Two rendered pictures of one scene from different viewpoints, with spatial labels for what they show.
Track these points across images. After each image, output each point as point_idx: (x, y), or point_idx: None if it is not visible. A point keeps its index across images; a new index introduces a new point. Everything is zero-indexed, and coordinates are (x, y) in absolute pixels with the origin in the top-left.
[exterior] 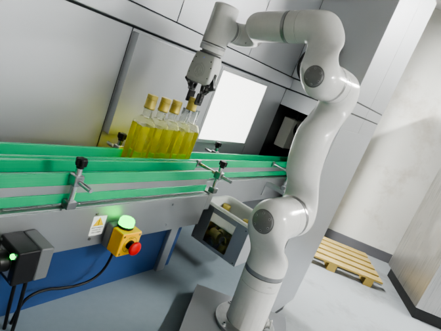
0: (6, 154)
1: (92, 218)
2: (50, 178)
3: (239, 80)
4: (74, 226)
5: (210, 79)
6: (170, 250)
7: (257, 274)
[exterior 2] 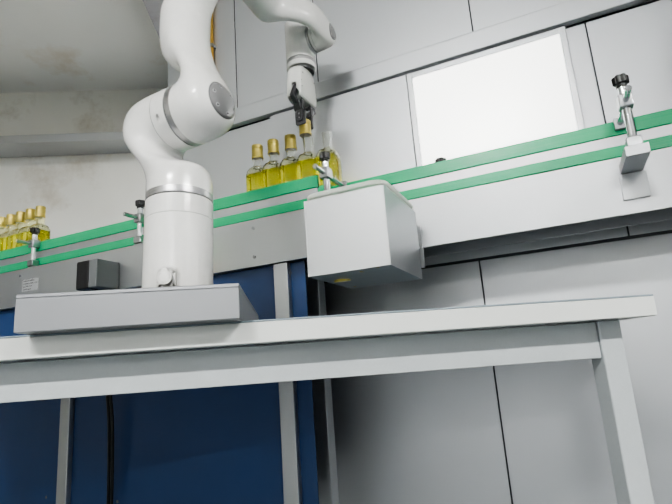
0: None
1: None
2: (128, 224)
3: (461, 69)
4: None
5: (288, 90)
6: (288, 301)
7: None
